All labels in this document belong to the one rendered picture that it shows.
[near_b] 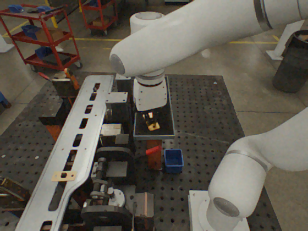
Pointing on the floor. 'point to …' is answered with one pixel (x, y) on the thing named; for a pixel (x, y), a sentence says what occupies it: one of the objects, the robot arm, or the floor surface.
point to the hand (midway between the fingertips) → (150, 116)
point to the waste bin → (293, 63)
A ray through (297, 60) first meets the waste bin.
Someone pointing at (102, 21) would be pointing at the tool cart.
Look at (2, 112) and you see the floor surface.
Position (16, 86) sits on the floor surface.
